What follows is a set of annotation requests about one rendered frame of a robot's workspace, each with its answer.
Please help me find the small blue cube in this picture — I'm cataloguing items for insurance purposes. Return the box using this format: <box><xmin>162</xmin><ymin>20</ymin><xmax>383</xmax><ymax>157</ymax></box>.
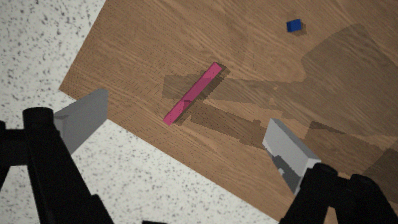
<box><xmin>286</xmin><ymin>19</ymin><xmax>301</xmax><ymax>32</ymax></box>

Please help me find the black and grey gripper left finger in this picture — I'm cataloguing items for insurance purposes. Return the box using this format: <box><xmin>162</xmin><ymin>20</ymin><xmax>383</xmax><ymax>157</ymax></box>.
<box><xmin>0</xmin><ymin>88</ymin><xmax>114</xmax><ymax>224</ymax></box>

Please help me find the pink rod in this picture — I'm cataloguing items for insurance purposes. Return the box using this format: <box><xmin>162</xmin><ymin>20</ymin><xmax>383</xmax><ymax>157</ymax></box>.
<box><xmin>163</xmin><ymin>61</ymin><xmax>222</xmax><ymax>126</ymax></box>

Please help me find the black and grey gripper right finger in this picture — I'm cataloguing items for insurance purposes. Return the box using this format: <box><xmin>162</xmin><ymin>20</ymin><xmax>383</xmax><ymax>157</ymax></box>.
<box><xmin>262</xmin><ymin>118</ymin><xmax>398</xmax><ymax>224</ymax></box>

